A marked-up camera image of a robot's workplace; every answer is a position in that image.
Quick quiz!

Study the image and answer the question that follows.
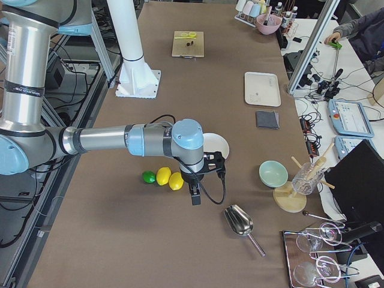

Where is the blue teach pendant lower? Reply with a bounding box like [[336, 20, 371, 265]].
[[334, 136, 374, 160]]

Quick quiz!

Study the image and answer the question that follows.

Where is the grey folded cloth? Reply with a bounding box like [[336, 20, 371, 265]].
[[256, 110, 280, 130]]

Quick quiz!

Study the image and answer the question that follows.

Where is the pastel cup rack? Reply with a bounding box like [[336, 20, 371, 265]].
[[235, 0, 269, 28]]

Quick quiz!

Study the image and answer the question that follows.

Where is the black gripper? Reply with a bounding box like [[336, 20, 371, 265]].
[[181, 170, 205, 205]]

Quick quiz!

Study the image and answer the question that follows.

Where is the wire glass rack tray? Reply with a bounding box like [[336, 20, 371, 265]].
[[281, 222, 359, 287]]

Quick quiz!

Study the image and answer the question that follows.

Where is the mint green bowl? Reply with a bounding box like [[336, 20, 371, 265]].
[[259, 160, 288, 188]]

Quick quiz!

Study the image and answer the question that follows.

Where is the yellow lemon near lime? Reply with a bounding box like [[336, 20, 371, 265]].
[[156, 167, 172, 186]]

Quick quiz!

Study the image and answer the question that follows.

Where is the steel scoop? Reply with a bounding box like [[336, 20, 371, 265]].
[[224, 204, 266, 257]]

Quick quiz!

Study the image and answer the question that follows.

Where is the clear textured glass cup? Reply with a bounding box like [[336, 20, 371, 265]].
[[292, 163, 324, 196]]

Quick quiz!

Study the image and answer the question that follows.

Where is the cream round plate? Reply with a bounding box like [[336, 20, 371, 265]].
[[203, 133, 230, 159]]

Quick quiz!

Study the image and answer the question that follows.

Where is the green lime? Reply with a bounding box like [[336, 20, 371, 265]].
[[142, 170, 156, 184]]

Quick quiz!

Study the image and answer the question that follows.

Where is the wine glass lower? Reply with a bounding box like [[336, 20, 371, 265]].
[[293, 256, 341, 287]]

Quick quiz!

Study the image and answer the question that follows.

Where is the person in dark jacket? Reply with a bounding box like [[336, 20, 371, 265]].
[[324, 8, 383, 74]]

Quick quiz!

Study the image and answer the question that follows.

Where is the yellow lemon near scoop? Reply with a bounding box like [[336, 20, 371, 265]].
[[169, 172, 184, 191]]

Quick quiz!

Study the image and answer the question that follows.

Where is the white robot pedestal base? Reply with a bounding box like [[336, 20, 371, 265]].
[[107, 0, 161, 99]]

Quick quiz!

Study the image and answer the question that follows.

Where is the aluminium frame post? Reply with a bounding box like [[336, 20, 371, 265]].
[[287, 0, 340, 96]]

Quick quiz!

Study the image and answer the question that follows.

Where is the blue teach pendant upper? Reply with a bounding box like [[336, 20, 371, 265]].
[[328, 99, 374, 138]]

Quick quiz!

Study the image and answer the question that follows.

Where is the cream rabbit tray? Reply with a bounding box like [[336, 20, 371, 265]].
[[244, 71, 281, 107]]

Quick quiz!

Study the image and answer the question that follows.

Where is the wooden cup rack stand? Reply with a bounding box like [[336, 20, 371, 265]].
[[273, 143, 335, 213]]

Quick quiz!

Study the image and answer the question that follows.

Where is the bottle holder rack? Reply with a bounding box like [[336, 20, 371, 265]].
[[274, 1, 298, 38]]

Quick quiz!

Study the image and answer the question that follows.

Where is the pink bowl with ice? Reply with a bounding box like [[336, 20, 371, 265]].
[[256, 14, 282, 35]]

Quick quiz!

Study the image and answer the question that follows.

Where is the blue teach pendant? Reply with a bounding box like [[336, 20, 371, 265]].
[[328, 99, 374, 138], [334, 136, 374, 160]]

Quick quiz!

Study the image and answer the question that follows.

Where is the wooden cutting board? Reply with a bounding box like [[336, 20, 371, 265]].
[[172, 31, 205, 58]]

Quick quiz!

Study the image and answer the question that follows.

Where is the wine glass upper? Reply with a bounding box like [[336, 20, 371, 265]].
[[296, 222, 342, 253]]

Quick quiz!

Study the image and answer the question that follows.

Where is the wine glass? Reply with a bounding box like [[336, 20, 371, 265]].
[[296, 222, 342, 253], [293, 256, 341, 287]]

